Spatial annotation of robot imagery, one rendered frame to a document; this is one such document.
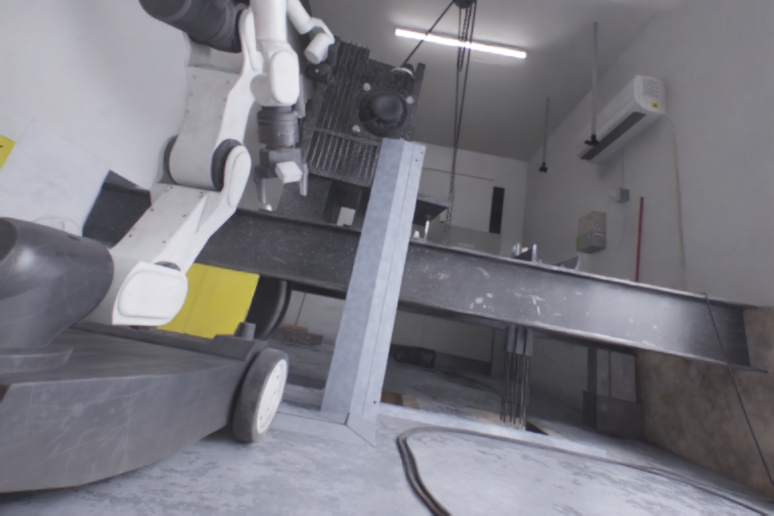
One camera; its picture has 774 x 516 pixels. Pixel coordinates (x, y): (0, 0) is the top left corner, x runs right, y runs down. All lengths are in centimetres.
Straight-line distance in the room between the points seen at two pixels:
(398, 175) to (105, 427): 117
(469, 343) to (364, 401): 338
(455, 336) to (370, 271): 335
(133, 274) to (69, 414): 23
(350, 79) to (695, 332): 189
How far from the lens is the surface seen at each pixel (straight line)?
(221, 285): 168
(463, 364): 487
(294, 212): 173
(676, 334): 202
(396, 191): 155
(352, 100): 191
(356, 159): 175
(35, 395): 70
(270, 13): 92
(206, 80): 112
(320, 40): 156
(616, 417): 268
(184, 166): 108
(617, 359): 271
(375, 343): 146
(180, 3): 95
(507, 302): 170
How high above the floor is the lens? 30
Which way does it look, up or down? 20 degrees up
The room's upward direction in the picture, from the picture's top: 11 degrees clockwise
